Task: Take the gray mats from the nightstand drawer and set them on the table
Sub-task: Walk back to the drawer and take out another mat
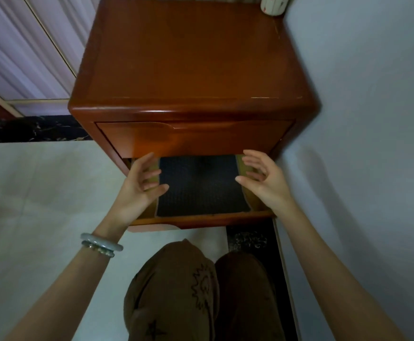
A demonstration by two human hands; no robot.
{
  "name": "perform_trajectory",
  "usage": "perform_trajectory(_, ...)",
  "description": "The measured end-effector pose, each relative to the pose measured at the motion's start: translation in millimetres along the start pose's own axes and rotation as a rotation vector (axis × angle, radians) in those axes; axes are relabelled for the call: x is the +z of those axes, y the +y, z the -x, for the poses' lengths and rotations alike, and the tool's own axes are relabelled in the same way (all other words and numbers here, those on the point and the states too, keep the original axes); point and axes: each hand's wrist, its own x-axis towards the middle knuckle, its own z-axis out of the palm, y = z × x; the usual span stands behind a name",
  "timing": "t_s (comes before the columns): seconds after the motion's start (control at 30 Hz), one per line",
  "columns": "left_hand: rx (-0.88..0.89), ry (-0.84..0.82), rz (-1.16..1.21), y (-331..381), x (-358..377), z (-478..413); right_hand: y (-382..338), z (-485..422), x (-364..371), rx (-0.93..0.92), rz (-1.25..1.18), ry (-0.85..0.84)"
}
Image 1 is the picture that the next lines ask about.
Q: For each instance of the person's left hand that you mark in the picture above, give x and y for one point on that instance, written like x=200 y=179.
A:
x=132 y=198

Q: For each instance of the person's right hand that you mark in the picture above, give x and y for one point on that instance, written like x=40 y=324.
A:
x=274 y=184

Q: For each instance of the person's right thumb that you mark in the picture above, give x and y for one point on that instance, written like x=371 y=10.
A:
x=247 y=184

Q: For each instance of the person's left thumb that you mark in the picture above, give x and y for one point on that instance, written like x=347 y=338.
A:
x=157 y=193

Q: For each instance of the person's right forearm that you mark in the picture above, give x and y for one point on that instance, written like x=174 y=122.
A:
x=335 y=280

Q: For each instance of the person's left forearm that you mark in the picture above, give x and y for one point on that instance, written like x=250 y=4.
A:
x=71 y=291

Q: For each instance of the dark textured drawer mat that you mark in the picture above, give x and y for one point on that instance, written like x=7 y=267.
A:
x=203 y=188

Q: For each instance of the open wooden nightstand drawer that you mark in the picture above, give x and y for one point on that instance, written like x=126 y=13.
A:
x=207 y=220

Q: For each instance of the closed wooden nightstand drawer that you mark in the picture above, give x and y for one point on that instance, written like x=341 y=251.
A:
x=207 y=136

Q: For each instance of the pale jade bangle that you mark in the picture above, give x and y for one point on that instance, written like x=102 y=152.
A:
x=102 y=242

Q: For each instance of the brown printed trousers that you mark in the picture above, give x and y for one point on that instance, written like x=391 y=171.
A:
x=192 y=298

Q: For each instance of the brown wooden nightstand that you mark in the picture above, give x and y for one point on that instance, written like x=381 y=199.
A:
x=192 y=60

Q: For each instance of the cream dotted cup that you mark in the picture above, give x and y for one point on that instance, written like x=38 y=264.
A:
x=273 y=4

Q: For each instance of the white pleated curtain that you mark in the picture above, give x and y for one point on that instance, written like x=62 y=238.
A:
x=18 y=42

